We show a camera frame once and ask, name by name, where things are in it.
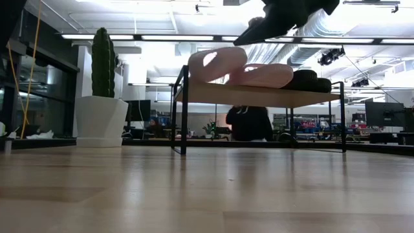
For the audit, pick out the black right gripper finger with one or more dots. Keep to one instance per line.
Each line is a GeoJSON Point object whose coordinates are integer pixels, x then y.
{"type": "Point", "coordinates": [262, 34]}
{"type": "Point", "coordinates": [256, 22]}

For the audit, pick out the pink rubber slide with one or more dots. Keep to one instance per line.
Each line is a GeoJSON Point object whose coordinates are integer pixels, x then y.
{"type": "Point", "coordinates": [265, 76]}
{"type": "Point", "coordinates": [233, 59]}

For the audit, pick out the black rubber slide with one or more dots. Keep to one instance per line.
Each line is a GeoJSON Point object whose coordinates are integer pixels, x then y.
{"type": "Point", "coordinates": [304, 79]}
{"type": "Point", "coordinates": [324, 85]}

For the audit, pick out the person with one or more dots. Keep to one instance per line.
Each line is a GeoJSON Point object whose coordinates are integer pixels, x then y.
{"type": "Point", "coordinates": [249, 124]}

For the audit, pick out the black computer monitor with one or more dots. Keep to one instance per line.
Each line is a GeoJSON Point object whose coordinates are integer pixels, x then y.
{"type": "Point", "coordinates": [139, 110]}
{"type": "Point", "coordinates": [383, 113]}

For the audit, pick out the white crumpled tissue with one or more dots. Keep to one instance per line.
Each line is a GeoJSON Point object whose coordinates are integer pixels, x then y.
{"type": "Point", "coordinates": [40, 135]}

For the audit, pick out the black ceiling camera rig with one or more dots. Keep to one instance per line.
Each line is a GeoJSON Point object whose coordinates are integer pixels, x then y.
{"type": "Point", "coordinates": [330, 56]}
{"type": "Point", "coordinates": [360, 83]}

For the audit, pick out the wooden shelf with black frame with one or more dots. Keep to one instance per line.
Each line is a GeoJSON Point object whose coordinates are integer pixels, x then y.
{"type": "Point", "coordinates": [258, 97]}

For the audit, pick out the black aluminium table frame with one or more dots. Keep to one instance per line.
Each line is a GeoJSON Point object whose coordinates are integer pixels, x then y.
{"type": "Point", "coordinates": [48, 143]}

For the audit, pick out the small white post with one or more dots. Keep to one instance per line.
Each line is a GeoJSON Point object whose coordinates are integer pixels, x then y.
{"type": "Point", "coordinates": [7, 145]}

